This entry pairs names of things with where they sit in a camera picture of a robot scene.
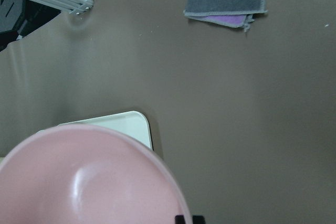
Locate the white rectangular tray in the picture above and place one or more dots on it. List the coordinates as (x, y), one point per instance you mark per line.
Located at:
(131, 123)

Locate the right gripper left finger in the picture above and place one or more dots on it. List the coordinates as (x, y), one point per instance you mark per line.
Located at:
(179, 219)

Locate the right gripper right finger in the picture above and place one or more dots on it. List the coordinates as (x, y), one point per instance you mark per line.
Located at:
(198, 219)

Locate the purple cloth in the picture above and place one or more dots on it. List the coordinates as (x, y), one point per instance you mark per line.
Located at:
(227, 20)

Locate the small pink bowl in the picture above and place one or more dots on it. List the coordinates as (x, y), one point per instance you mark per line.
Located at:
(87, 174)

